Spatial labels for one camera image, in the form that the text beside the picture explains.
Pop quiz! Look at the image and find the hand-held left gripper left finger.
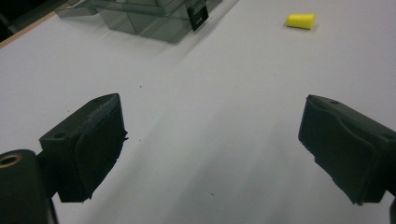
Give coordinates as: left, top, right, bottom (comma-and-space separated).
39, 92, 129, 203

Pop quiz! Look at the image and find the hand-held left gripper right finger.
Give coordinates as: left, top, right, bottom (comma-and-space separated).
297, 94, 396, 206

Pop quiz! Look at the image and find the yellow foam earplug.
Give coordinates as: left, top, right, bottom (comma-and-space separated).
285, 13, 317, 31

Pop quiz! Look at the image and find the grey transparent compartment box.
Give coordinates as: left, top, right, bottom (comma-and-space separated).
54, 0, 224, 44

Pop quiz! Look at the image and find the wooden table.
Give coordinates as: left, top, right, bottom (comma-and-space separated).
0, 0, 80, 50

